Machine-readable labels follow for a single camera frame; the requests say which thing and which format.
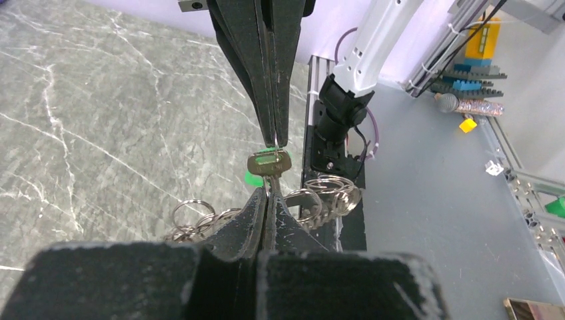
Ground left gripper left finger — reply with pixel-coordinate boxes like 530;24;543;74
1;189;267;319

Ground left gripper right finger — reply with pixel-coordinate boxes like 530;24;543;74
263;189;451;320

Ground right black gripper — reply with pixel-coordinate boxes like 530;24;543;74
178;0;316;147

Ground metal disc with keyrings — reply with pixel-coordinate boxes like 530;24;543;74
163;174;363;243

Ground key with green tag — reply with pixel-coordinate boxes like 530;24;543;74
244;148;292;196

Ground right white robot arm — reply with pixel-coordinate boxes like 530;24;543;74
179;1;421;176

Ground glitter silver microphone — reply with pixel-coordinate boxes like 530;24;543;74
434;93;505;117

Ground toy brick tower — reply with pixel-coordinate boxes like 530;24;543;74
429;18;507;99

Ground small yellow cube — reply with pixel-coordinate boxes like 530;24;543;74
458;118;478;133

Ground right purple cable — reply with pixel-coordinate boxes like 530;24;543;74
334;26;380;162

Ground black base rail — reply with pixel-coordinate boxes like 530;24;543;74
302;55;367;253

